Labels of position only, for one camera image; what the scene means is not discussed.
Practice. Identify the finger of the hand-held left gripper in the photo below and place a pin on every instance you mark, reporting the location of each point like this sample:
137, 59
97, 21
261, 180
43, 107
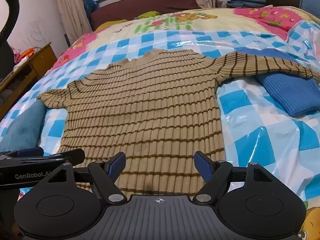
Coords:
73, 156
30, 152

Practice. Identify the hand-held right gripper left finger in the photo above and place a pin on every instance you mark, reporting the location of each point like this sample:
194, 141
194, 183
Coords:
117, 165

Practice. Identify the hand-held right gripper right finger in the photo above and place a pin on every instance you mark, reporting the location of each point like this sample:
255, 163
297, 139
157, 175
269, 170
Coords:
203, 167

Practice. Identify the beige striped knit sweater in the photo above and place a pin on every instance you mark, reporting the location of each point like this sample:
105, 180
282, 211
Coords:
140, 105

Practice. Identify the stack of folded blue clothes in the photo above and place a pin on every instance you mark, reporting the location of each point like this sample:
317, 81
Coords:
246, 2

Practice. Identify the teal cloth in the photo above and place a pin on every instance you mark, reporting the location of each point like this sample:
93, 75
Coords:
22, 127

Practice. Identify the wooden bedside table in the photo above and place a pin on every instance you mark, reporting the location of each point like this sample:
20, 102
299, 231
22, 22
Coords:
37, 62

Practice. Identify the orange item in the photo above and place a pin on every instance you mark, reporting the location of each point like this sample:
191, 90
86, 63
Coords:
28, 52

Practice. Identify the blue knit sweater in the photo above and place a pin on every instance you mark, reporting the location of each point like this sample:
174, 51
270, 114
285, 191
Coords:
292, 95

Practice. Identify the yellow pillow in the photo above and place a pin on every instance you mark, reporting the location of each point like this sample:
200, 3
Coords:
112, 24

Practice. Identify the cartoon printed bedsheet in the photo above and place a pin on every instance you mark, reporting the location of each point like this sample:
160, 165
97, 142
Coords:
225, 20

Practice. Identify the blue cloth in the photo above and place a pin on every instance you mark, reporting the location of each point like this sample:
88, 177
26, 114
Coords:
90, 3

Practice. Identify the green pillow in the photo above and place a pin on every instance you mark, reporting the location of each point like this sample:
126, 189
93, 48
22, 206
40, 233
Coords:
148, 14

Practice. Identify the maroon headboard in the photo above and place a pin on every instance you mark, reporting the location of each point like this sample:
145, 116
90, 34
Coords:
150, 2

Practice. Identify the blue cushion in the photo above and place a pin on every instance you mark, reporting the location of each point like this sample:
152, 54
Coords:
311, 5

